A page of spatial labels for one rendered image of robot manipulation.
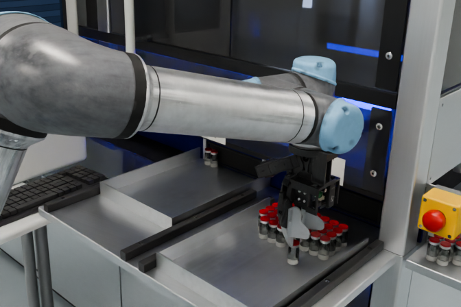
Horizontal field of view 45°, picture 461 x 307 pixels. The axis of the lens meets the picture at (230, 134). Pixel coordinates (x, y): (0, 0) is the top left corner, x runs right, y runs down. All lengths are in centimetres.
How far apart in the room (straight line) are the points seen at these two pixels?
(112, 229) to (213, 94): 65
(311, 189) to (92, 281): 133
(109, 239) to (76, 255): 100
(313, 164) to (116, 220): 50
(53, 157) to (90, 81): 117
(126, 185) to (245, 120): 79
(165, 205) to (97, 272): 83
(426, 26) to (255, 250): 54
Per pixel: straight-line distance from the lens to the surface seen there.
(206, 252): 114
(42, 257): 198
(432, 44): 105
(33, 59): 58
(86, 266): 216
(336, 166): 119
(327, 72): 93
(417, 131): 109
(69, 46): 58
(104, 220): 127
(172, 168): 151
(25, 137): 68
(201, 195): 136
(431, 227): 110
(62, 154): 174
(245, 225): 123
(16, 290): 268
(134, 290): 194
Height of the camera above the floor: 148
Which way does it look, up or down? 20 degrees down
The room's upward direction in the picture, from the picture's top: 2 degrees clockwise
